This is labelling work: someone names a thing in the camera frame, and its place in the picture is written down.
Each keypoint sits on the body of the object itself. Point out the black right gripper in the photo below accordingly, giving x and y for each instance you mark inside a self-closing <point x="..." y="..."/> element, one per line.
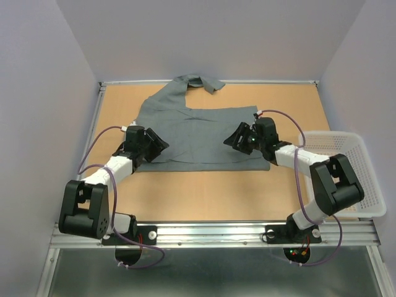
<point x="243" y="129"/>

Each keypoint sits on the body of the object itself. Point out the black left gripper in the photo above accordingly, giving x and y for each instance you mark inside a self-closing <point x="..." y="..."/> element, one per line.
<point x="158" y="145"/>

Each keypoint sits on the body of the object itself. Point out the grey long sleeve shirt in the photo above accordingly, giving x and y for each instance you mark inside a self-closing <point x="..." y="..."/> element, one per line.
<point x="195" y="136"/>

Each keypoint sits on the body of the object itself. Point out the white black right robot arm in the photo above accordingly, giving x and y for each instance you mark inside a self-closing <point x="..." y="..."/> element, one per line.
<point x="334" y="182"/>

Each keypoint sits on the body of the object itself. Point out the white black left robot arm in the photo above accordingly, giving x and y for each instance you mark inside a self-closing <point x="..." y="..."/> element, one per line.
<point x="85" y="206"/>

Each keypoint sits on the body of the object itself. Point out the white perforated plastic basket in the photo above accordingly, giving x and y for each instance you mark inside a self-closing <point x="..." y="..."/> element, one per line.
<point x="352" y="146"/>

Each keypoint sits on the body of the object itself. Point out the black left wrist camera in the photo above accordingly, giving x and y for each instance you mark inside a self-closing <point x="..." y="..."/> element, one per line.
<point x="134" y="140"/>

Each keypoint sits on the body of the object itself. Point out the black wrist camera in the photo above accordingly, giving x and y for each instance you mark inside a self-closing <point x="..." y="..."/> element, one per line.
<point x="134" y="140"/>
<point x="266" y="132"/>

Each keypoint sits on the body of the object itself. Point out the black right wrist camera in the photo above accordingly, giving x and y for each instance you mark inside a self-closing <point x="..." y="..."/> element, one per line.
<point x="266" y="132"/>

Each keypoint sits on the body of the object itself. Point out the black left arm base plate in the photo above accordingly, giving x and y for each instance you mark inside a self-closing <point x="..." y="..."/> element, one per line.
<point x="130" y="236"/>

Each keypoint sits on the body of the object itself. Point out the aluminium front frame rail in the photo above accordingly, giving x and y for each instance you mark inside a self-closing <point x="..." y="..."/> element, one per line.
<point x="215" y="234"/>

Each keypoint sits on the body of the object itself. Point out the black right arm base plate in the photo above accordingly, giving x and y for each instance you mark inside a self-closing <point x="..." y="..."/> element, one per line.
<point x="281" y="234"/>

